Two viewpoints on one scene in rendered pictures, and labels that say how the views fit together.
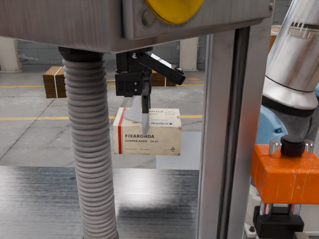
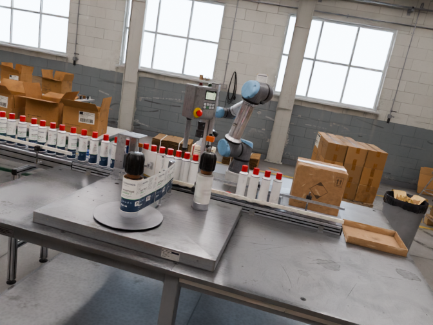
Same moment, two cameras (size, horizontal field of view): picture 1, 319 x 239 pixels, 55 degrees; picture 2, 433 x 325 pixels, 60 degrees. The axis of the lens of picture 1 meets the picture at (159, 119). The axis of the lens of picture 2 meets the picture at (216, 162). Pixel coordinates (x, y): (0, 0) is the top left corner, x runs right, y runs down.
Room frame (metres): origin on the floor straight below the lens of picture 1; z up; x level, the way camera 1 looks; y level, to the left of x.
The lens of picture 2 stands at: (-1.96, -0.48, 1.57)
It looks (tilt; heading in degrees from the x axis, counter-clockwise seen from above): 14 degrees down; 8
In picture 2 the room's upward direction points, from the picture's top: 10 degrees clockwise
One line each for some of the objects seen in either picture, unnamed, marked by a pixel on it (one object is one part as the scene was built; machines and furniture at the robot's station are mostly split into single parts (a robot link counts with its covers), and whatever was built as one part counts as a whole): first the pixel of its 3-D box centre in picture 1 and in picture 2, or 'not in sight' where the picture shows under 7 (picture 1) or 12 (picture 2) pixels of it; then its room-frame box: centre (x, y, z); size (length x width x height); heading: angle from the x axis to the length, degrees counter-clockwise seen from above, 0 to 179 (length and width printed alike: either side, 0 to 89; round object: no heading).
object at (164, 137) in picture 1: (148, 130); (203, 151); (0.71, 0.03, 0.98); 0.16 x 0.12 x 0.07; 90
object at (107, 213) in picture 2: not in sight; (128, 215); (-0.47, 0.09, 0.89); 0.31 x 0.31 x 0.01
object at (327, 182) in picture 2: not in sight; (316, 185); (0.42, -0.79, 0.99); 0.30 x 0.24 x 0.27; 88
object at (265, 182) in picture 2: not in sight; (264, 187); (0.10, -0.47, 0.98); 0.05 x 0.05 x 0.20
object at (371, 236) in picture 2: not in sight; (372, 236); (0.08, -1.10, 0.85); 0.30 x 0.26 x 0.04; 88
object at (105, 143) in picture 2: not in sight; (104, 150); (0.15, 0.53, 0.98); 0.05 x 0.05 x 0.20
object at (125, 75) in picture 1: (135, 69); (203, 129); (0.71, 0.06, 1.14); 0.09 x 0.08 x 0.12; 90
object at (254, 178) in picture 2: not in sight; (253, 185); (0.11, -0.41, 0.98); 0.05 x 0.05 x 0.20
